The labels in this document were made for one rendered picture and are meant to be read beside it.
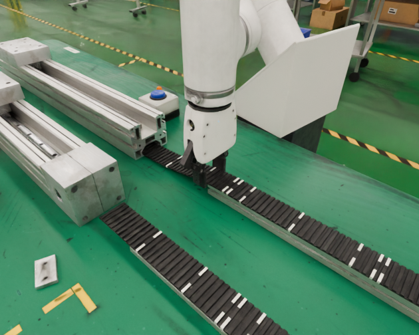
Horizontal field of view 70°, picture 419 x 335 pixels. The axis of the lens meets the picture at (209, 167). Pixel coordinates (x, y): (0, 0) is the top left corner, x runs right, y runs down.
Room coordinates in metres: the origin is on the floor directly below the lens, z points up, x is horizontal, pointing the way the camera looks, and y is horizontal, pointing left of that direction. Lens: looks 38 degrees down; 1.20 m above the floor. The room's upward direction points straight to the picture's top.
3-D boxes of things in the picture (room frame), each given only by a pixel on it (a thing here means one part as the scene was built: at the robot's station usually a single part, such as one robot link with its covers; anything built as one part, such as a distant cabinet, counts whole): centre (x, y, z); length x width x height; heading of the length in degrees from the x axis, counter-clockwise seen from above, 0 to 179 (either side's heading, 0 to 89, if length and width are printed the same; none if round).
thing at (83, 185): (0.44, 0.22, 0.83); 0.12 x 0.09 x 0.10; 138
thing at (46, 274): (0.27, 0.25, 0.78); 0.05 x 0.03 x 0.01; 25
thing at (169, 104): (0.77, 0.15, 0.81); 0.10 x 0.08 x 0.06; 138
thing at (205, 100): (0.47, 0.00, 0.99); 0.09 x 0.08 x 0.03; 138
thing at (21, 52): (1.03, 0.62, 0.87); 0.16 x 0.11 x 0.07; 48
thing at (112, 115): (0.87, 0.44, 0.82); 0.80 x 0.10 x 0.09; 48
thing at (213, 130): (0.47, 0.00, 0.93); 0.10 x 0.07 x 0.11; 138
